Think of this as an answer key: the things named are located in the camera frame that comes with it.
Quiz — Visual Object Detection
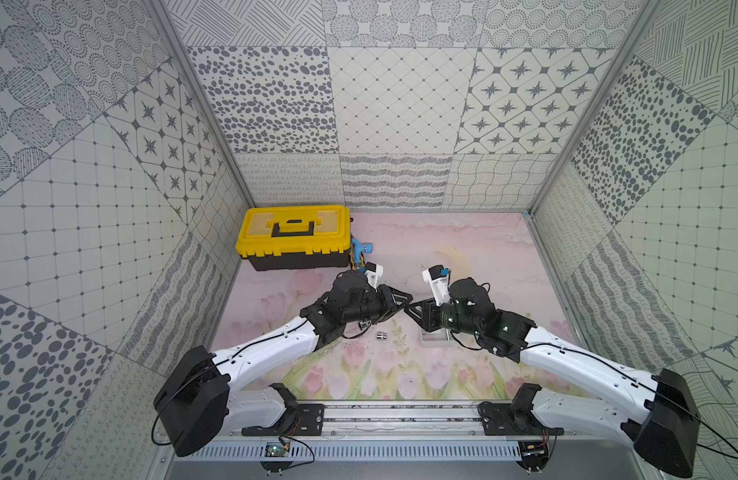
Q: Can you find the yellow black toolbox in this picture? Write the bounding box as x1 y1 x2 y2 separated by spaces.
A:
236 205 352 272

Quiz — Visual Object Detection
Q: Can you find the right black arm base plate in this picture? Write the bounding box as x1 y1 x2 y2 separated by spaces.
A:
477 402 564 438

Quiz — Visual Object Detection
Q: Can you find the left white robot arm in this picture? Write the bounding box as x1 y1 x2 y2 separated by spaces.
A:
153 270 413 457

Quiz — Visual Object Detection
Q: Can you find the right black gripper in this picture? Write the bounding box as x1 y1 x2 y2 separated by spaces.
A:
404 296 481 337

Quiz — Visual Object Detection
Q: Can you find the clear plastic storage box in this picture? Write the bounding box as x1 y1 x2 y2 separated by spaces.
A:
419 329 456 348

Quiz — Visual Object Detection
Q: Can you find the blue yellow hand tool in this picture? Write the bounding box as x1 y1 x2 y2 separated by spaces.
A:
350 237 373 272

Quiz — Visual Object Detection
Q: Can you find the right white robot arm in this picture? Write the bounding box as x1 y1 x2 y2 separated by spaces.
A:
405 277 701 478

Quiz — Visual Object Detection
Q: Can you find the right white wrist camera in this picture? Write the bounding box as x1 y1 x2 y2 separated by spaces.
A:
422 265 450 307

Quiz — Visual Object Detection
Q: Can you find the aluminium mounting rail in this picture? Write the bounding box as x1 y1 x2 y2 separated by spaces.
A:
155 400 649 442

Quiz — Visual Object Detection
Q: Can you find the white slotted cable duct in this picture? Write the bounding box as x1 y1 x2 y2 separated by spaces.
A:
185 439 521 462

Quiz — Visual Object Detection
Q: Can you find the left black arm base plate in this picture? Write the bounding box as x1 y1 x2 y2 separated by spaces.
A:
241 403 325 437

